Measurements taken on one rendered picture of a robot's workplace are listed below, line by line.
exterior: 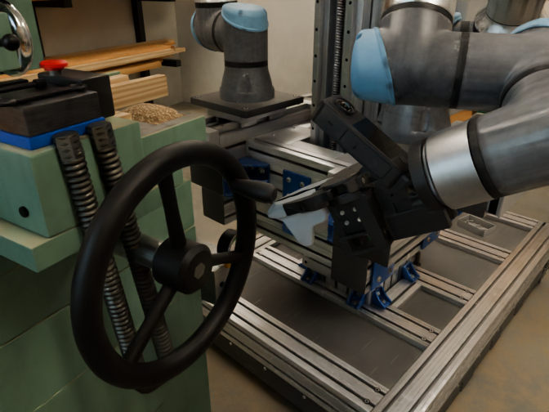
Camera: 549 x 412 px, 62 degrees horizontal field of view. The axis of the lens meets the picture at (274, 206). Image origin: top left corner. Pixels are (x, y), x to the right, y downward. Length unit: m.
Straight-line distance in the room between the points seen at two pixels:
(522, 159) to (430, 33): 0.16
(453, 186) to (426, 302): 1.11
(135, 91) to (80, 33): 3.05
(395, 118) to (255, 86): 0.43
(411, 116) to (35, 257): 0.69
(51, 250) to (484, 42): 0.47
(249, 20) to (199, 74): 3.45
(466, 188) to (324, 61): 0.80
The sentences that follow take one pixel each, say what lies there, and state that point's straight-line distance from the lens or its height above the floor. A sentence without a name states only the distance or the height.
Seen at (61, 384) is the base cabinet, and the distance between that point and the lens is 0.75.
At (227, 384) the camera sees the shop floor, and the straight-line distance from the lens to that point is 1.50.
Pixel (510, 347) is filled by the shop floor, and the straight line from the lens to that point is 1.79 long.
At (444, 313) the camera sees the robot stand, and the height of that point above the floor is 0.21.
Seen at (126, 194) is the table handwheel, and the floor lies 0.93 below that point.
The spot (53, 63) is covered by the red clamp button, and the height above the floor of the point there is 1.02.
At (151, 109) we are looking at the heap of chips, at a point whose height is 0.92.
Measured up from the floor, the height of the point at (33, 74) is 0.61.
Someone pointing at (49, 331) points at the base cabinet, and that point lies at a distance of 0.69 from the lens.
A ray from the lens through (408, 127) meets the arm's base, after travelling 0.93.
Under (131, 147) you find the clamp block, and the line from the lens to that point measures 0.56.
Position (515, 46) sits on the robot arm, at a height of 1.05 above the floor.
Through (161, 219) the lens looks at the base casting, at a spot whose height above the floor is 0.76.
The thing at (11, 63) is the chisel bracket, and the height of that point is 1.01.
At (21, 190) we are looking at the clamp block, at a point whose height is 0.92.
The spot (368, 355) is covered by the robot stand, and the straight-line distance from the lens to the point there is 1.31.
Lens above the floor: 1.11
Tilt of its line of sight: 26 degrees down
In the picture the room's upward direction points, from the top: straight up
